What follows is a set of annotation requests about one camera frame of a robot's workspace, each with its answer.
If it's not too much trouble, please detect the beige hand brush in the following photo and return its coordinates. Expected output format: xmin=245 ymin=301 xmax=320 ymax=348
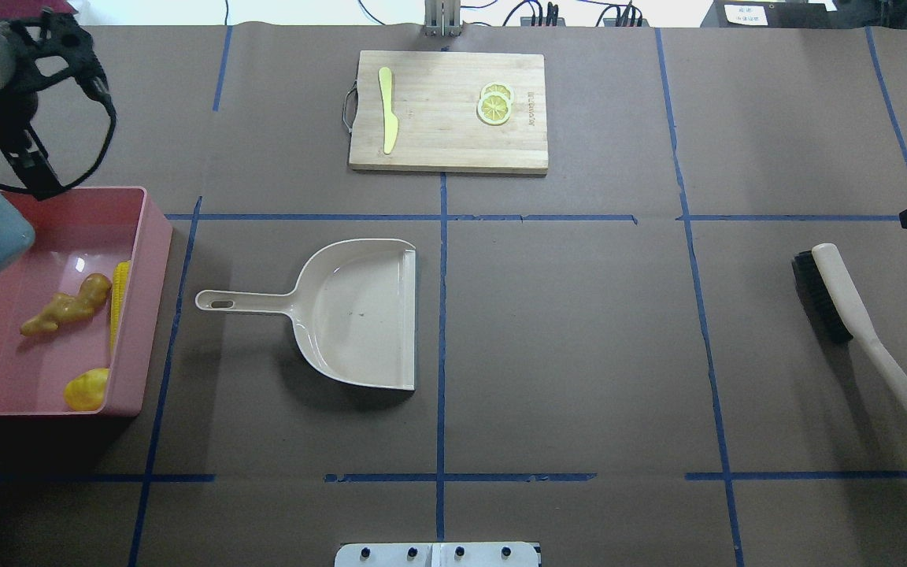
xmin=792 ymin=242 xmax=907 ymax=415

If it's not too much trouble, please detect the yellow toy knife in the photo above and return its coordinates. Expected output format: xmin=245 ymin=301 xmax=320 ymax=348
xmin=378 ymin=67 xmax=399 ymax=155

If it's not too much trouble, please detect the yellow toy lemon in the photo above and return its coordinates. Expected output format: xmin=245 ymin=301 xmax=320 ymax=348
xmin=62 ymin=369 xmax=110 ymax=412

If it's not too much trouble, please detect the black box with label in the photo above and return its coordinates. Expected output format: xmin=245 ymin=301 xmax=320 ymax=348
xmin=699 ymin=1 xmax=834 ymax=29

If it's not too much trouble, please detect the yellow toy corn cob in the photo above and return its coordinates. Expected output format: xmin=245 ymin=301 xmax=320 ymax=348
xmin=109 ymin=261 xmax=131 ymax=355

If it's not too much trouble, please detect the rear lemon slice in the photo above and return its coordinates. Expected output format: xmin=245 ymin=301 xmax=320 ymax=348
xmin=479 ymin=82 xmax=515 ymax=102

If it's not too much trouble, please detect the orange black connector box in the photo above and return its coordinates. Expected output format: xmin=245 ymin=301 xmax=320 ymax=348
xmin=511 ymin=1 xmax=561 ymax=28

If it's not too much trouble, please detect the beige plastic dustpan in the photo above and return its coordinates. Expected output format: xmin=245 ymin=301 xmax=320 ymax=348
xmin=194 ymin=238 xmax=418 ymax=391

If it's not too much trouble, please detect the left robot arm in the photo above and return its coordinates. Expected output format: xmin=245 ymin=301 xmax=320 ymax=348
xmin=0 ymin=5 xmax=117 ymax=273

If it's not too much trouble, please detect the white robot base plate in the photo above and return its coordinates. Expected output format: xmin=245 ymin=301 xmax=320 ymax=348
xmin=332 ymin=541 xmax=542 ymax=566

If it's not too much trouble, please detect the lemon slice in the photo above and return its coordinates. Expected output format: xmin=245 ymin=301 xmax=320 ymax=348
xmin=479 ymin=82 xmax=515 ymax=102
xmin=476 ymin=92 xmax=513 ymax=126

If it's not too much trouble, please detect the wooden cutting board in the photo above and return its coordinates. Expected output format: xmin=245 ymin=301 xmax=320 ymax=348
xmin=348 ymin=50 xmax=550 ymax=176

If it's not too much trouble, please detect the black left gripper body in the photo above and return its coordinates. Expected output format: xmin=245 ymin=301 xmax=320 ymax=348
xmin=0 ymin=8 xmax=117 ymax=201

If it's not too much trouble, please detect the front lemon slice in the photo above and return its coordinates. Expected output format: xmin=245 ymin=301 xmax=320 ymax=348
xmin=476 ymin=92 xmax=513 ymax=126

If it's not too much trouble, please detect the tan toy ginger root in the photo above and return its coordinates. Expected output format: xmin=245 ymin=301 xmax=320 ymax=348
xmin=20 ymin=272 xmax=112 ymax=337

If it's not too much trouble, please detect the magenta cloth on stand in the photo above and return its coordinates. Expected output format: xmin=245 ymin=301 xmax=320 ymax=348
xmin=35 ymin=0 xmax=80 ymax=15

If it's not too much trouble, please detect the aluminium frame post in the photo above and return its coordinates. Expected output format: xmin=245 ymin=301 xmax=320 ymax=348
xmin=424 ymin=0 xmax=463 ymax=37

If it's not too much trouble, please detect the pink plastic bin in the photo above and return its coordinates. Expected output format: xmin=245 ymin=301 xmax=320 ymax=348
xmin=0 ymin=187 xmax=172 ymax=417

